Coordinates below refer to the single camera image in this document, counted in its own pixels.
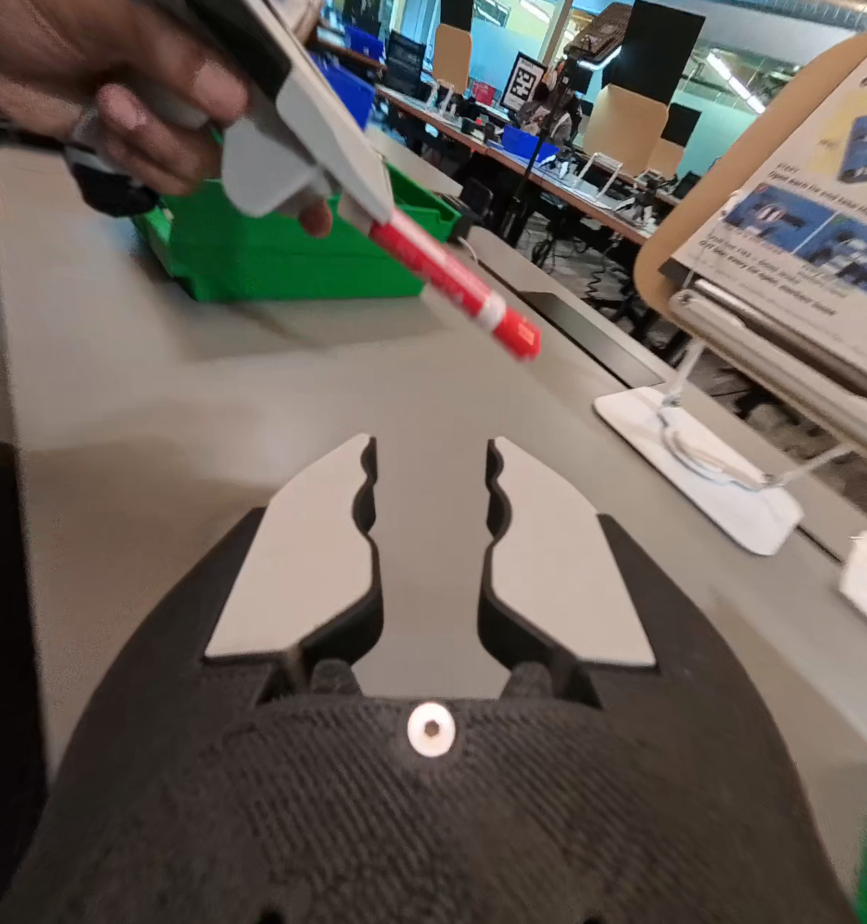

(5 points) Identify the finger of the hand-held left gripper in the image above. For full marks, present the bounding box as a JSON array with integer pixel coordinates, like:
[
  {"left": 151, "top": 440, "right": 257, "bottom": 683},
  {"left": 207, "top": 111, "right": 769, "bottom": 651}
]
[
  {"left": 336, "top": 195, "right": 377, "bottom": 235},
  {"left": 260, "top": 0, "right": 396, "bottom": 225}
]

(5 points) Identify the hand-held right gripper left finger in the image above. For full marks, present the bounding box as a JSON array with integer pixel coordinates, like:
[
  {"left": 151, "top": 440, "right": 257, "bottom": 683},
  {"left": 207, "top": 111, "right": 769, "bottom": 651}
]
[{"left": 204, "top": 434, "right": 384, "bottom": 687}]

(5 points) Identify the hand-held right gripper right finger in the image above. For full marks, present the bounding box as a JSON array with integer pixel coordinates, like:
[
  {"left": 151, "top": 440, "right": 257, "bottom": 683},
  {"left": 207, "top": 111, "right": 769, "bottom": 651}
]
[{"left": 477, "top": 436, "right": 657, "bottom": 690}]

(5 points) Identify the red dry-erase marker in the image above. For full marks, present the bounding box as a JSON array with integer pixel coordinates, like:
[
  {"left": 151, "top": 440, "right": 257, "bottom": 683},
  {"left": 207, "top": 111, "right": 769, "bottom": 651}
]
[{"left": 365, "top": 209, "right": 543, "bottom": 360}]

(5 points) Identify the grey desk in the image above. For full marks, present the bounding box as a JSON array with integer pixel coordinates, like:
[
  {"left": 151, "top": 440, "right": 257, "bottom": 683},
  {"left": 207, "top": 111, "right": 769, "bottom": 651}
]
[{"left": 0, "top": 130, "right": 867, "bottom": 889}]

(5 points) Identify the person's left hand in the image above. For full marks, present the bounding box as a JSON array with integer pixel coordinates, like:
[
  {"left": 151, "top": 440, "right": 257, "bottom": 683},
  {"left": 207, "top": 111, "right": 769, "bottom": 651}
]
[{"left": 0, "top": 0, "right": 333, "bottom": 239}]

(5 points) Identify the blue storage bin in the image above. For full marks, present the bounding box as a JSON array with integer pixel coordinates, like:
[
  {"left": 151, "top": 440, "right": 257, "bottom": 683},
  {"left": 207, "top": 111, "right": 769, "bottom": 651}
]
[
  {"left": 311, "top": 51, "right": 377, "bottom": 131},
  {"left": 502, "top": 124, "right": 561, "bottom": 166}
]

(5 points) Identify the small blue bin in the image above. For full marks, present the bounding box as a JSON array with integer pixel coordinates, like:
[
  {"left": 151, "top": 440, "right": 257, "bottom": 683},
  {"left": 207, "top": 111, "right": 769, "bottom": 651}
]
[{"left": 343, "top": 25, "right": 387, "bottom": 62}]

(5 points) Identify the black office chair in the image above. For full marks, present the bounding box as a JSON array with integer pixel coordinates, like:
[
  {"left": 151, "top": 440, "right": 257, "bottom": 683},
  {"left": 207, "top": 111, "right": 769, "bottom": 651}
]
[{"left": 384, "top": 30, "right": 429, "bottom": 98}]

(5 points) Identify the tan and black board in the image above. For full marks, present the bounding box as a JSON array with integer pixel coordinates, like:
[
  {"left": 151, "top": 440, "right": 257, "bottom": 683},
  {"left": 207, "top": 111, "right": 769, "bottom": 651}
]
[
  {"left": 584, "top": 0, "right": 705, "bottom": 178},
  {"left": 650, "top": 104, "right": 701, "bottom": 178},
  {"left": 432, "top": 0, "right": 474, "bottom": 95}
]

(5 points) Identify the wooden document stand white base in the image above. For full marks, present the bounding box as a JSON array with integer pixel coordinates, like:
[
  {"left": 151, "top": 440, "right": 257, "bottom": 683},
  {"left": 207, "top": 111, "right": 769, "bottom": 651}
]
[{"left": 594, "top": 25, "right": 867, "bottom": 557}]

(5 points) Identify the black and white tag sign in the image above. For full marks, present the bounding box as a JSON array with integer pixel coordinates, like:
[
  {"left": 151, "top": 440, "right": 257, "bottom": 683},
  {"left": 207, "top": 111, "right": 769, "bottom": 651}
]
[{"left": 502, "top": 52, "right": 548, "bottom": 113}]

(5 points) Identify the background work table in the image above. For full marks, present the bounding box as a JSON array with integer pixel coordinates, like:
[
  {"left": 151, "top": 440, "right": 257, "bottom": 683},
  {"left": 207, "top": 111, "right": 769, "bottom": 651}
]
[{"left": 376, "top": 83, "right": 654, "bottom": 246}]

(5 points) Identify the printed instruction sheet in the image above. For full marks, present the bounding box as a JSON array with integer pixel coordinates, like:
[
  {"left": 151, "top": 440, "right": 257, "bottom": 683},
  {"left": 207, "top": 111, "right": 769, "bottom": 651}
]
[{"left": 668, "top": 29, "right": 867, "bottom": 376}]

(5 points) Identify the dark desk cable flap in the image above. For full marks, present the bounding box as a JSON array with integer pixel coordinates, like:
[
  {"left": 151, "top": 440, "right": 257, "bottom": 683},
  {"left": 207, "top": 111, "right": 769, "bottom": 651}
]
[{"left": 516, "top": 289, "right": 667, "bottom": 388}]

